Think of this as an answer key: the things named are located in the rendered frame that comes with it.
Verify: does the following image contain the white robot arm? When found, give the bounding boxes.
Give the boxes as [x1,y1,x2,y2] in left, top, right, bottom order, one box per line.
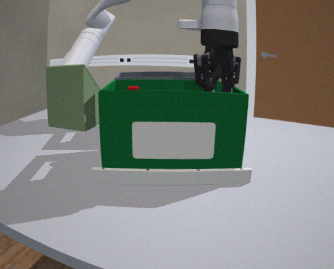
[60,0,238,68]

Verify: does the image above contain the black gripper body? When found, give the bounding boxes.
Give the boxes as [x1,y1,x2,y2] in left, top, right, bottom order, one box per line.
[201,29,238,73]

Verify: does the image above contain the green crate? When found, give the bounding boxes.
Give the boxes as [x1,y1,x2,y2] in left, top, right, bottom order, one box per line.
[99,79,248,169]

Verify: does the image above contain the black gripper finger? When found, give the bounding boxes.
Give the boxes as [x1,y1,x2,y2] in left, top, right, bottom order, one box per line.
[221,56,241,92]
[193,52,226,92]

